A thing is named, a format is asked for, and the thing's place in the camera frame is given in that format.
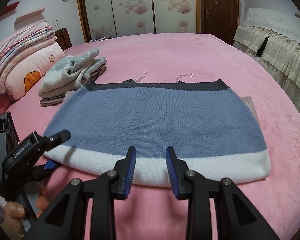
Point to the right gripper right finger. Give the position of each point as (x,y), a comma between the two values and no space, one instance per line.
(176,172)

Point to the striped folded blanket on top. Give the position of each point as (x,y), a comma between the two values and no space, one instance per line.
(11,45)

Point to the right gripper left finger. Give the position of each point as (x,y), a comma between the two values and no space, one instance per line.
(125,168)

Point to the striped knit children's sweater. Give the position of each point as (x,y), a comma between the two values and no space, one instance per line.
(207,124)

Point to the grey white fleece folded garment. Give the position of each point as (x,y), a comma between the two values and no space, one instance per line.
(71,73)

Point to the person's left hand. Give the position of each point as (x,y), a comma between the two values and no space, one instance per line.
(15,212)

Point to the striped folded garment at bottom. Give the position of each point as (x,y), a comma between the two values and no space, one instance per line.
(55,100)

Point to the pink bed blanket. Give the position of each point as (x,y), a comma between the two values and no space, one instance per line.
(152,212)

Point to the dark brown wooden door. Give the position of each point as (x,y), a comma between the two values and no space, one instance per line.
(220,19)

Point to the pink wall shelf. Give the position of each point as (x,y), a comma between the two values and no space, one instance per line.
(29,15)

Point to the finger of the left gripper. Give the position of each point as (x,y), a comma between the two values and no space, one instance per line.
(58,138)
(47,169)

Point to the items on bedside table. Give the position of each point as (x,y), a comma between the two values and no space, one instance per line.
(97,39)

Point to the red wall shelf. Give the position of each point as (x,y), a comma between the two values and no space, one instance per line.
(9,8)

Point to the floral sliding wardrobe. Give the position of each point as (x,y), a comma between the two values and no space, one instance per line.
(116,18)

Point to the cream lace covered furniture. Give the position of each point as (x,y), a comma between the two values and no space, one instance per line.
(272,39)

